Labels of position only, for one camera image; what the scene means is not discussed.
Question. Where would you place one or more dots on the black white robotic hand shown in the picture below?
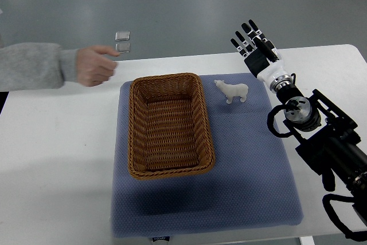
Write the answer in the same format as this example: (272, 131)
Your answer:
(261, 56)

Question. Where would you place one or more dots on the person's bare hand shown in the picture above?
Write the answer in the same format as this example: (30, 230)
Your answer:
(93, 67)

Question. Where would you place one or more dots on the white toy bear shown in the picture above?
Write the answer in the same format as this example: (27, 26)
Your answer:
(232, 90)

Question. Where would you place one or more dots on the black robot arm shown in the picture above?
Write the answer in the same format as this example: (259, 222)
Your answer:
(327, 143)

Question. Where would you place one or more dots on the grey sweater forearm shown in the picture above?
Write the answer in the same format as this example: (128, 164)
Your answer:
(36, 66)

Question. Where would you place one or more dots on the brown wicker basket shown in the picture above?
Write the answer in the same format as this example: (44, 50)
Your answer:
(168, 127)

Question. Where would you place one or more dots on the lower silver floor plate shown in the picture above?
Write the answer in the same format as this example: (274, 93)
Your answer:
(123, 47)

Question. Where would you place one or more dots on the silver floor plate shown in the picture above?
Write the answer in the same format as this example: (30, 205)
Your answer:
(123, 47)
(122, 35)

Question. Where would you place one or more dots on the upper silver floor plate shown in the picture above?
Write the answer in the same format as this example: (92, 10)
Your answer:
(122, 35)

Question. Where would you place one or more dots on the blue quilted mat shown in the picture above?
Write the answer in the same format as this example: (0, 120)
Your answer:
(250, 186)

